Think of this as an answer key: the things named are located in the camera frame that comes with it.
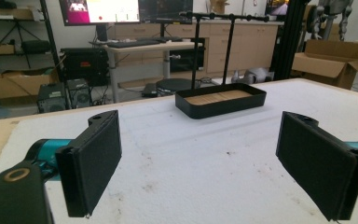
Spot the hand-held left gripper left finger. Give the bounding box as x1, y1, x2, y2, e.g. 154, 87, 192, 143
55, 109, 122, 218

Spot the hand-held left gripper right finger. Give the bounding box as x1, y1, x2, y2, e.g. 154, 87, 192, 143
275, 110, 358, 222

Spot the small black computer tower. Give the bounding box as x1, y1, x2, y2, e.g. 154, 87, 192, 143
66, 77, 91, 109
36, 82, 68, 114

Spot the flat black device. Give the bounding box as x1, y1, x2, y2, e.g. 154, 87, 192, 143
141, 82, 158, 99

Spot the open cardboard box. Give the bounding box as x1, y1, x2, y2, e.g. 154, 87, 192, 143
291, 39, 358, 91

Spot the black equipment case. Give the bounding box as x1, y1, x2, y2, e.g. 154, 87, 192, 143
60, 47, 110, 87

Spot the grey white device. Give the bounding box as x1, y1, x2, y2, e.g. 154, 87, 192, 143
230, 67, 275, 85

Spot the large closed cardboard box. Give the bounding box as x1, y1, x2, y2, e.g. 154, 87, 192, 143
0, 68, 61, 100

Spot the white foam mat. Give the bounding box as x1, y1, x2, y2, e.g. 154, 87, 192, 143
0, 77, 358, 224

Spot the black jewelry stand with tray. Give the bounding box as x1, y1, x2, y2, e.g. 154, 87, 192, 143
174, 11, 270, 120

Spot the round black base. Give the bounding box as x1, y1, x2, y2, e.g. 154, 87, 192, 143
155, 77, 201, 95

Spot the black keyboard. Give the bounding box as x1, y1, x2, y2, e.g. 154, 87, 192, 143
106, 39, 161, 49

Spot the black bag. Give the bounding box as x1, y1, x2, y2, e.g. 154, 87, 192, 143
21, 39, 52, 54

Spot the light wooden standing desk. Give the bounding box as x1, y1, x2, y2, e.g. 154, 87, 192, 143
103, 40, 205, 104

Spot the light wooden cabinet row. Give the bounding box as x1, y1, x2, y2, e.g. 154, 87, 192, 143
114, 20, 284, 79

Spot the black metal shelf rack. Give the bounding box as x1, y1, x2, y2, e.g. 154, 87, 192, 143
0, 0, 62, 94

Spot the small cardboard box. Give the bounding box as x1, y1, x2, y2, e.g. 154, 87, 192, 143
0, 43, 16, 56

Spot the grey robot figure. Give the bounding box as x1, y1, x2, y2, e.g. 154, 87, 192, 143
306, 0, 355, 42

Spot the monitor with bright screen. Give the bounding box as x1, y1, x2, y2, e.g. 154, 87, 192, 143
59, 0, 141, 26

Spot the monitor with dark screen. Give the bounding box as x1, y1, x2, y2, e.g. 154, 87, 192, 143
138, 0, 194, 25

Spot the black aluminium frame post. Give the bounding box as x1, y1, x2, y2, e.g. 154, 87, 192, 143
272, 0, 310, 81

